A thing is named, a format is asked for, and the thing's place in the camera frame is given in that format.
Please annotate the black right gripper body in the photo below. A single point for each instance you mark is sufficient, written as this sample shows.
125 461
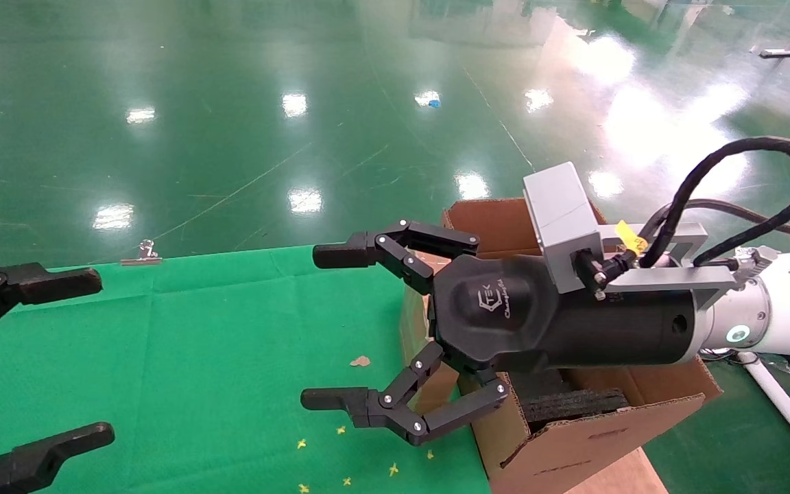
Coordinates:
505 322

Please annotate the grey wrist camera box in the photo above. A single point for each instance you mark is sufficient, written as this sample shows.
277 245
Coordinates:
563 219

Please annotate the silver binder clip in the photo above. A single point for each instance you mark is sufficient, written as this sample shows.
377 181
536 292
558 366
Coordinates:
141 256

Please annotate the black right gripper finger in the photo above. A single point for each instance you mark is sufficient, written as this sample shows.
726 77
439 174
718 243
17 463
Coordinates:
374 408
367 250

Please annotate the small white floor bar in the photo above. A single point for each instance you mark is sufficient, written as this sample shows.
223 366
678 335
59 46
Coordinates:
784 52

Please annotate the large open cardboard carton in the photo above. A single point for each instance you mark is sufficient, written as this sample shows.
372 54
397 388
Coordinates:
573 446

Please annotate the green table cloth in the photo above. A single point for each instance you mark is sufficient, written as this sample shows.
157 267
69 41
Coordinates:
196 343

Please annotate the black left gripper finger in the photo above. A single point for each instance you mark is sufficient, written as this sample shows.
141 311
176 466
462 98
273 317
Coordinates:
31 283
38 458

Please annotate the black long foam block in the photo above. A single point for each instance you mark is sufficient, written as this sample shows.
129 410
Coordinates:
573 405

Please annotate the small brown cardboard scrap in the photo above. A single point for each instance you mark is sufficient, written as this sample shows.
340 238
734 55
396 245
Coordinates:
360 361

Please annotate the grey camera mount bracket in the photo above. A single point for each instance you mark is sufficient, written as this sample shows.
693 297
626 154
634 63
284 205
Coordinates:
669 276

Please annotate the white metal table leg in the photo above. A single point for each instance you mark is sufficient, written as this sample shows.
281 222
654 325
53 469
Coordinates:
782 401

